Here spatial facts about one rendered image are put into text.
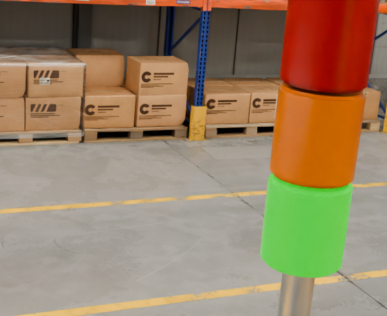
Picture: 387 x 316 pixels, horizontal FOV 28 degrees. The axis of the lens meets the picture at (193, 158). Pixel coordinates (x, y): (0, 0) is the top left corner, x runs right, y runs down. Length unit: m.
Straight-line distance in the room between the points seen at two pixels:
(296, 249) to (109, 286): 4.88
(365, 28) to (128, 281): 5.02
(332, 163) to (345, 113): 0.03
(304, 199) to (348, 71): 0.08
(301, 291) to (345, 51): 0.15
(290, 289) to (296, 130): 0.10
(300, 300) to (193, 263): 5.26
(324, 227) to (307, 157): 0.04
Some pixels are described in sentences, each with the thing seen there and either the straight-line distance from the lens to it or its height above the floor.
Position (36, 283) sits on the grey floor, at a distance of 5.37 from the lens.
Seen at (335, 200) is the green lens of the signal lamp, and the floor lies 2.21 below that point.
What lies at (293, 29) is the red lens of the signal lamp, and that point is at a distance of 0.44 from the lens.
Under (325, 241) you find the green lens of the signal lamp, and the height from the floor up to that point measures 2.18.
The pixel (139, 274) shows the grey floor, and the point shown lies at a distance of 5.52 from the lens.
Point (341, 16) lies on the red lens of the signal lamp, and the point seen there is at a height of 2.31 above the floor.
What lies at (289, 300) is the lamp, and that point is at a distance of 0.49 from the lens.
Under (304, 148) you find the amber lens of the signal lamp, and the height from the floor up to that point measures 2.24.
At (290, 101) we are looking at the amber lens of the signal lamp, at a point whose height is 2.26.
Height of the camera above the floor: 2.35
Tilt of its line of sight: 17 degrees down
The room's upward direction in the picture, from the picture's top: 5 degrees clockwise
